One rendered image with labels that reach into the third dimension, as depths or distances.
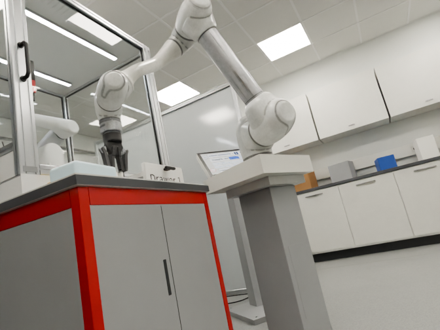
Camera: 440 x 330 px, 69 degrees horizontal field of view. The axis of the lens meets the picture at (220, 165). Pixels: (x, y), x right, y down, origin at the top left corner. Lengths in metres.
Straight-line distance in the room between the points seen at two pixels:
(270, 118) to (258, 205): 0.40
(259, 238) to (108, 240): 0.85
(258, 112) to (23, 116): 0.98
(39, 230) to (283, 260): 0.96
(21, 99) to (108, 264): 0.96
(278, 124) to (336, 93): 3.41
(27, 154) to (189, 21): 0.88
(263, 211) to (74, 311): 0.92
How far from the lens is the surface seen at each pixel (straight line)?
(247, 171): 1.37
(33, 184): 1.48
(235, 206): 2.37
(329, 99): 4.75
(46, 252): 0.90
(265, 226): 1.49
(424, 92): 4.70
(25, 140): 1.53
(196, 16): 1.55
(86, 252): 0.80
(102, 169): 0.92
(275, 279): 1.52
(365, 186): 4.16
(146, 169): 1.43
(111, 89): 1.25
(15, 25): 1.79
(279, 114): 1.38
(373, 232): 4.17
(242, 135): 1.58
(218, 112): 3.38
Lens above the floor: 0.55
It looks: 12 degrees up
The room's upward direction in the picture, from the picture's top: 12 degrees counter-clockwise
